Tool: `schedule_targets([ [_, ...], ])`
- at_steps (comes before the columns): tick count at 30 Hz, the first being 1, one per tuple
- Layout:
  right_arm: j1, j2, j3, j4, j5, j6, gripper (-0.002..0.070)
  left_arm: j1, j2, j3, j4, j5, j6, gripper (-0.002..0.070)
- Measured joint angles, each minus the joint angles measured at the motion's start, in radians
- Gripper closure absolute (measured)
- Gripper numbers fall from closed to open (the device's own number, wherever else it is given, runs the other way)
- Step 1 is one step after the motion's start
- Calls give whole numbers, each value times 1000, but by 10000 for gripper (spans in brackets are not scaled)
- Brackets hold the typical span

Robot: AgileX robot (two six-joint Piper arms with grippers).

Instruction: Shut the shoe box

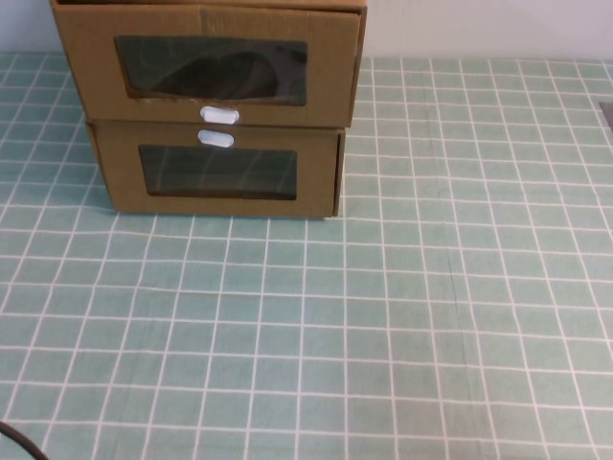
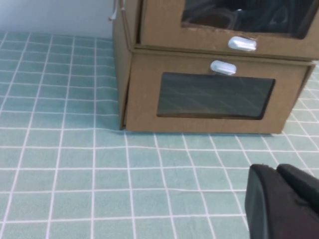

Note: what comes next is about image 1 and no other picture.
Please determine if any cardboard drawer with window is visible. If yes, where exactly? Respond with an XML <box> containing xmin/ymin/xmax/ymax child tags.
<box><xmin>51</xmin><ymin>3</ymin><xmax>361</xmax><ymax>128</ymax></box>

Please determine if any cardboard shoe box with window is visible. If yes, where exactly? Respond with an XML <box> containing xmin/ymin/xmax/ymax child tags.
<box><xmin>85</xmin><ymin>117</ymin><xmax>347</xmax><ymax>222</ymax></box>

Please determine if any cardboard shoe box shell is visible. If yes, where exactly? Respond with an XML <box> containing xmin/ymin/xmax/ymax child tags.
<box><xmin>49</xmin><ymin>0</ymin><xmax>369</xmax><ymax>129</ymax></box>

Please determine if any white plastic drawer handle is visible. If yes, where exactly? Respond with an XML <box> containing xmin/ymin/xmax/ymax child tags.
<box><xmin>199</xmin><ymin>104</ymin><xmax>242</xmax><ymax>127</ymax></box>
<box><xmin>196</xmin><ymin>127</ymin><xmax>236</xmax><ymax>149</ymax></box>

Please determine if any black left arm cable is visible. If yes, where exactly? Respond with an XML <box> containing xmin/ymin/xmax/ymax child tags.
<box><xmin>0</xmin><ymin>420</ymin><xmax>45</xmax><ymax>460</ymax></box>

